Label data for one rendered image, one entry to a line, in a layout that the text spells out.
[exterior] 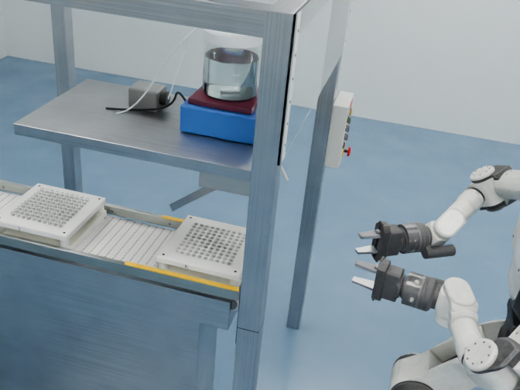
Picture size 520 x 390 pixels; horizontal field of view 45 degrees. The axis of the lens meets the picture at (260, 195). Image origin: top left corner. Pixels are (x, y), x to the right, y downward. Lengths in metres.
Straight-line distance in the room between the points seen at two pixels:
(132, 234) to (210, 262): 0.35
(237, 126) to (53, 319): 0.95
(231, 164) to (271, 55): 0.29
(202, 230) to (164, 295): 0.23
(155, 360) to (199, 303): 0.35
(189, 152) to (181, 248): 0.39
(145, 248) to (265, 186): 0.60
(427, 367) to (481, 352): 0.49
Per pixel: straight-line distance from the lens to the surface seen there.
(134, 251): 1.94
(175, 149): 1.54
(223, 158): 1.51
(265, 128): 1.41
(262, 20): 1.34
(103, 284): 1.90
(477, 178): 2.05
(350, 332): 3.01
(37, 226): 1.95
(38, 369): 2.36
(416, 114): 5.34
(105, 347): 2.13
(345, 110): 2.40
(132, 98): 1.76
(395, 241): 1.85
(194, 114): 1.60
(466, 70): 5.22
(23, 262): 2.01
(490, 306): 3.43
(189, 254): 1.81
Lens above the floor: 1.94
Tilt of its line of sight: 29 degrees down
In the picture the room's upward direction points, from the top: 6 degrees clockwise
